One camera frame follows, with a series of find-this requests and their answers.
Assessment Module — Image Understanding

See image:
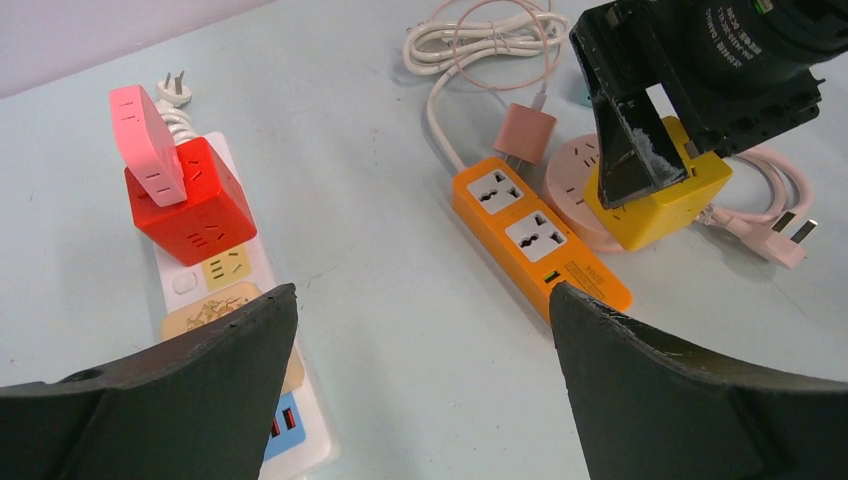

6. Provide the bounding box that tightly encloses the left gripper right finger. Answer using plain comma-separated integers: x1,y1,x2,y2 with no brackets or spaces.
549,283,847,479

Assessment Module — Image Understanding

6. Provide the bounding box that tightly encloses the white bundled cable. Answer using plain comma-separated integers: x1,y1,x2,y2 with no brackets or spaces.
402,6,572,175

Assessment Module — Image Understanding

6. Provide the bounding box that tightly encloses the pink round power strip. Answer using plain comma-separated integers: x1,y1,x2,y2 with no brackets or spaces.
542,134,624,253

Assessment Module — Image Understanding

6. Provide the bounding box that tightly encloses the pink plug adapter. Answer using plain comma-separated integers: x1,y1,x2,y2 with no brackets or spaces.
109,85,187,207

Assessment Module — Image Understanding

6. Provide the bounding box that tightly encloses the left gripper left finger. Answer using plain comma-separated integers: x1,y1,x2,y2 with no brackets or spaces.
1,284,298,479

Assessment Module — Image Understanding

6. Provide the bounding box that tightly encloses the yellow cube socket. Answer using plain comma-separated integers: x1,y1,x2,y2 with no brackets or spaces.
584,116,732,251

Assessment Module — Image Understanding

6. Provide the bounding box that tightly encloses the teal small charger plug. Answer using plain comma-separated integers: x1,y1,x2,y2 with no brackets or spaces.
575,90,592,108

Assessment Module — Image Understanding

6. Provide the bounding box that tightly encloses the white multicolour power strip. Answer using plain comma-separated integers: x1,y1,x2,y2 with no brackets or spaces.
131,132,339,479

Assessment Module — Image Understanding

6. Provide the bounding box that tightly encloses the orange power strip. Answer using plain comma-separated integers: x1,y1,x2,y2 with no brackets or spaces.
452,157,633,321

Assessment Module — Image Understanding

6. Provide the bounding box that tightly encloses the beige dragon cube adapter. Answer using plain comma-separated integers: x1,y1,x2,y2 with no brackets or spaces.
160,282,305,395

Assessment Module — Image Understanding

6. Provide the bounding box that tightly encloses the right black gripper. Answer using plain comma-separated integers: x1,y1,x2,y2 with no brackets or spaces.
571,1,825,210

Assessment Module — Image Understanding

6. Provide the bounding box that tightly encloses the salmon pink charger plug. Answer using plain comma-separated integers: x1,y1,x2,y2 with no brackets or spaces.
493,103,557,173

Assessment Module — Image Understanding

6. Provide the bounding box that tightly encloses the red cube socket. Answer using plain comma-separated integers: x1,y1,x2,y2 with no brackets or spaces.
124,137,257,266

